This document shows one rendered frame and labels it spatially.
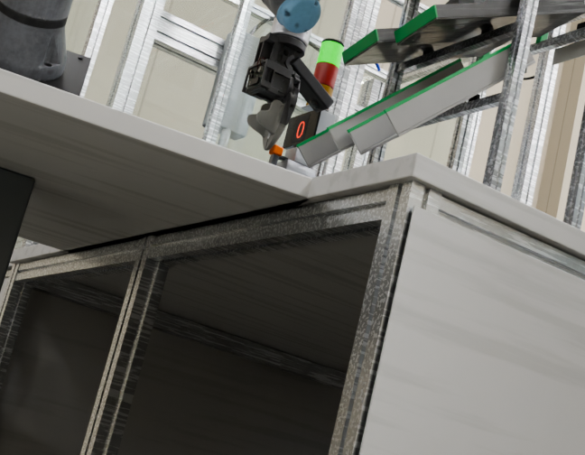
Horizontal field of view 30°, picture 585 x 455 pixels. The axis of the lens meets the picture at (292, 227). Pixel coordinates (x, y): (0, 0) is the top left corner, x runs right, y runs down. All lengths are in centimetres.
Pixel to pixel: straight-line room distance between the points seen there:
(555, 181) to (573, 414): 492
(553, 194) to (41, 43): 475
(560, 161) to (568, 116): 27
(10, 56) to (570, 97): 501
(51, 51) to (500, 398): 92
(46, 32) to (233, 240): 46
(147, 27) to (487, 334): 204
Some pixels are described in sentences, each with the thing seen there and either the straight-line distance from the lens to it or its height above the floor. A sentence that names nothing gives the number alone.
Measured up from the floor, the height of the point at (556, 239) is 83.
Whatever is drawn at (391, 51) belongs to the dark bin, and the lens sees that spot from 189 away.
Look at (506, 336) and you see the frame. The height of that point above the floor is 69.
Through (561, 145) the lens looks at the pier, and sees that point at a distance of 640.
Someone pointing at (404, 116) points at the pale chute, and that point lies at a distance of 163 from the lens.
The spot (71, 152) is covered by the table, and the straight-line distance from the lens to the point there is 155.
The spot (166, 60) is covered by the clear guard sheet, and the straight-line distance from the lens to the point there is 351.
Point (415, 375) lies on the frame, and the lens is 126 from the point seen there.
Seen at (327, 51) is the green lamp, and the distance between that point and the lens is 238.
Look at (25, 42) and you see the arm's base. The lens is 180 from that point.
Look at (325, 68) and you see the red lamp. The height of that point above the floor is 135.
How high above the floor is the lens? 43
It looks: 14 degrees up
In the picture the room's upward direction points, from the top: 14 degrees clockwise
